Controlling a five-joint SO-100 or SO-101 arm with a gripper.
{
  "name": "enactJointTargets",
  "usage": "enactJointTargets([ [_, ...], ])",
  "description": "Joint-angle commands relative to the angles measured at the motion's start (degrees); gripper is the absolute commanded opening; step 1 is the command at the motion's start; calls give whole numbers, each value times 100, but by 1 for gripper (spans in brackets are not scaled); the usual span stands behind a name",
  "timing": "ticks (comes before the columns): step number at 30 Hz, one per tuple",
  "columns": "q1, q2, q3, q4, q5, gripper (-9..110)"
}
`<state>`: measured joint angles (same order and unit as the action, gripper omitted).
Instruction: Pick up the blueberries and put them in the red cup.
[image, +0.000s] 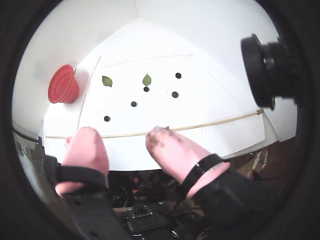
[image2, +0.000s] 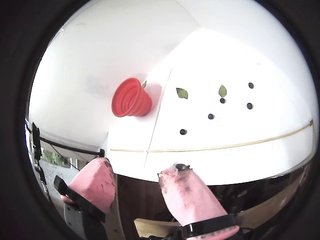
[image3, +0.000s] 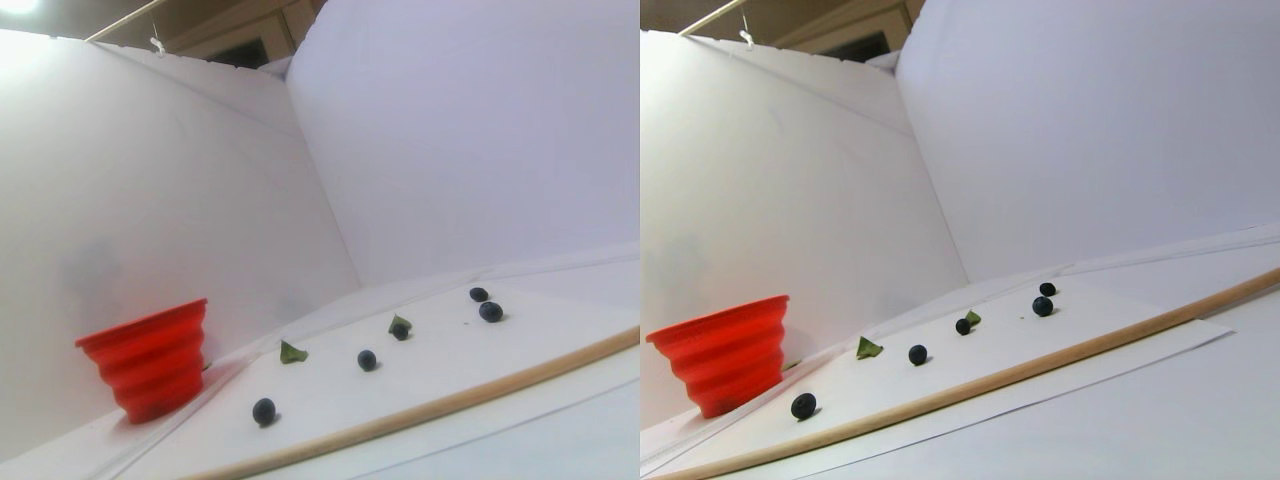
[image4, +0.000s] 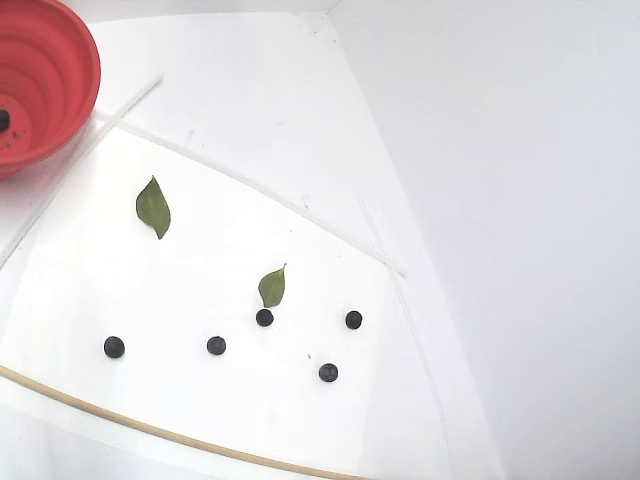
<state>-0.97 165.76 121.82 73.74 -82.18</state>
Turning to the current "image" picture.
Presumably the red collapsible silicone cup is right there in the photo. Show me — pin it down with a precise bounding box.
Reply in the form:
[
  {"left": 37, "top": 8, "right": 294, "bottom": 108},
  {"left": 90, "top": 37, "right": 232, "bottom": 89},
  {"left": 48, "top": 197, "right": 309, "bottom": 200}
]
[{"left": 47, "top": 64, "right": 80, "bottom": 104}]

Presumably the pink-tipped gripper finger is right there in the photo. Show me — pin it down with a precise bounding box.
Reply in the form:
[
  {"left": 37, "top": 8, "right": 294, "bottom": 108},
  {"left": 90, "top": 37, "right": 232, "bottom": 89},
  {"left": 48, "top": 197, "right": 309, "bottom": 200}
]
[
  {"left": 145, "top": 125, "right": 286, "bottom": 231},
  {"left": 42, "top": 126, "right": 133, "bottom": 240}
]

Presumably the long thin wooden stick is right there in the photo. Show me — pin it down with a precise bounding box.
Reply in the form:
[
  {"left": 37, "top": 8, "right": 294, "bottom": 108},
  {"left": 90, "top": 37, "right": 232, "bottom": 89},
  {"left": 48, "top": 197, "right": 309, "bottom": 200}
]
[{"left": 45, "top": 108, "right": 265, "bottom": 139}]

